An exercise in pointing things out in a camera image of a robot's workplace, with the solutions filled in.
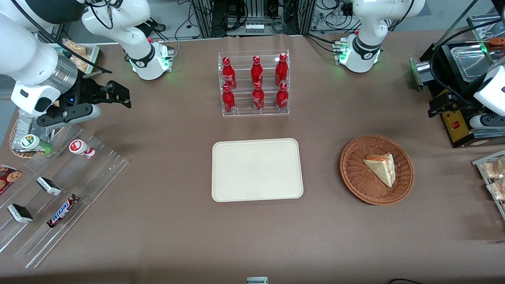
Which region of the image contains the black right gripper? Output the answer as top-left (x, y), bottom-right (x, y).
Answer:
top-left (71, 77), bottom-right (132, 109)

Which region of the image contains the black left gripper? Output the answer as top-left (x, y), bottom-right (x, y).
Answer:
top-left (428, 77), bottom-right (488, 118)

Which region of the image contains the triangular sandwich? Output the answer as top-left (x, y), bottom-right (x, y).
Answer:
top-left (363, 153), bottom-right (396, 188)

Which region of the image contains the white tray with bread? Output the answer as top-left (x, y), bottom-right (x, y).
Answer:
top-left (50, 39), bottom-right (101, 75)

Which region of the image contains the metal tray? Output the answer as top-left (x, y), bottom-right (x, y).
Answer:
top-left (472, 149), bottom-right (505, 220)

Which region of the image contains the brown wicker basket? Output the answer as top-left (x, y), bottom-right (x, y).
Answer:
top-left (340, 135), bottom-right (415, 206)

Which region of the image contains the small wicker basket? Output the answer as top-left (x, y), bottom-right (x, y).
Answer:
top-left (9, 118), bottom-right (40, 159)

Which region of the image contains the cream plastic tray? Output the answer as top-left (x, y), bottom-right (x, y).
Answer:
top-left (211, 138), bottom-right (304, 203)

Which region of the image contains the black food warmer appliance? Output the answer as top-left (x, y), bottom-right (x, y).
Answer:
top-left (410, 14), bottom-right (505, 149)

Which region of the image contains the steel food pan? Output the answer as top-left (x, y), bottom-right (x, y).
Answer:
top-left (449, 43), bottom-right (496, 83)

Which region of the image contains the wrapped bread packet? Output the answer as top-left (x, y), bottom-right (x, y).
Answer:
top-left (63, 39), bottom-right (88, 72)

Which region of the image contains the red capped yogurt bottle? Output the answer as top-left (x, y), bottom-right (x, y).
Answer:
top-left (69, 139), bottom-right (96, 159)

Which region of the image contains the clear acrylic tiered shelf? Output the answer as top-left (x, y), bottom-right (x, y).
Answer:
top-left (0, 124), bottom-right (130, 269)

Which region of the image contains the wrapped pastry packet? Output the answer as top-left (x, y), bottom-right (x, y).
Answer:
top-left (486, 179), bottom-right (505, 202)
top-left (482, 157), bottom-right (505, 180)

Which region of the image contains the foil wrapped package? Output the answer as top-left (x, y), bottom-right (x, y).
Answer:
top-left (17, 108), bottom-right (54, 143)

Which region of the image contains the green capped yogurt bottle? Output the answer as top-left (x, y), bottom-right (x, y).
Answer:
top-left (21, 134), bottom-right (53, 155)

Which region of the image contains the red cola bottle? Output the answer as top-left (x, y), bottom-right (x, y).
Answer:
top-left (222, 57), bottom-right (237, 90)
top-left (252, 82), bottom-right (265, 112)
top-left (275, 53), bottom-right (288, 86)
top-left (251, 56), bottom-right (264, 85)
top-left (276, 82), bottom-right (289, 111)
top-left (222, 84), bottom-right (236, 114)

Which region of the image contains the black white snack box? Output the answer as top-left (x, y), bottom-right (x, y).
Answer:
top-left (7, 204), bottom-right (34, 224)
top-left (36, 176), bottom-right (63, 197)

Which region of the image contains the clear acrylic bottle rack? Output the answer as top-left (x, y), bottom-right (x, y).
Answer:
top-left (218, 49), bottom-right (290, 117)

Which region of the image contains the Snickers chocolate bar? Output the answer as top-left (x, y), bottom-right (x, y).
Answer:
top-left (46, 194), bottom-right (80, 229)

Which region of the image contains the aluminium equipment rack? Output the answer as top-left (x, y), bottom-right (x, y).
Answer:
top-left (189, 0), bottom-right (318, 39)

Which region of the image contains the cookie package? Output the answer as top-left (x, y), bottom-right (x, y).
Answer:
top-left (0, 164), bottom-right (22, 196)

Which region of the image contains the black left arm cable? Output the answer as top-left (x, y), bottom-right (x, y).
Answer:
top-left (430, 20), bottom-right (505, 108)

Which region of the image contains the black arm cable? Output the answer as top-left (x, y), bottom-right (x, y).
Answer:
top-left (430, 20), bottom-right (505, 108)
top-left (10, 0), bottom-right (113, 75)

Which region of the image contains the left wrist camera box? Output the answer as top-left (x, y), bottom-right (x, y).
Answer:
top-left (469, 114), bottom-right (505, 131)

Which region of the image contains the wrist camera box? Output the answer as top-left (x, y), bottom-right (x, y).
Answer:
top-left (469, 114), bottom-right (505, 131)
top-left (37, 103), bottom-right (101, 129)

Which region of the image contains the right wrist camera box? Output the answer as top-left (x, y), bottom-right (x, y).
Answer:
top-left (37, 103), bottom-right (101, 129)

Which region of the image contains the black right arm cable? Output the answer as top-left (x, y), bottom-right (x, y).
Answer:
top-left (10, 0), bottom-right (113, 75)

